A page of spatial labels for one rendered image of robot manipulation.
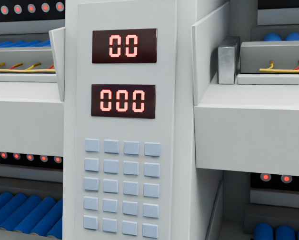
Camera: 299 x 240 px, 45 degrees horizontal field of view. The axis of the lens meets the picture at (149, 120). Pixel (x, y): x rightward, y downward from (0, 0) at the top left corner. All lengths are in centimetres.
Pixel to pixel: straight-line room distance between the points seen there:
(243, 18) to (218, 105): 22
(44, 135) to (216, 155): 13
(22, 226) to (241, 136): 27
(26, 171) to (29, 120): 22
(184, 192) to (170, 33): 10
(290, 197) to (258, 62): 17
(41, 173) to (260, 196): 27
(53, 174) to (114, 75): 26
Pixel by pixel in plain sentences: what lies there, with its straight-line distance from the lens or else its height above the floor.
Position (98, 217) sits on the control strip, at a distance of 26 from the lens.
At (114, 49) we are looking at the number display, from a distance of 25.
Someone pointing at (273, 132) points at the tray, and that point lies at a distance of 24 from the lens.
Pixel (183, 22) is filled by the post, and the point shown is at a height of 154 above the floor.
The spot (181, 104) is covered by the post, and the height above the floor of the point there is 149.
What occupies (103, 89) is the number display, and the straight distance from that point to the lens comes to 25.
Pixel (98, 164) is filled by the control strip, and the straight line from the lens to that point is 25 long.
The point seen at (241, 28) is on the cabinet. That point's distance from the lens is 44.
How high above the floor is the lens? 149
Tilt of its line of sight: 3 degrees down
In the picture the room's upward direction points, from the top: 2 degrees clockwise
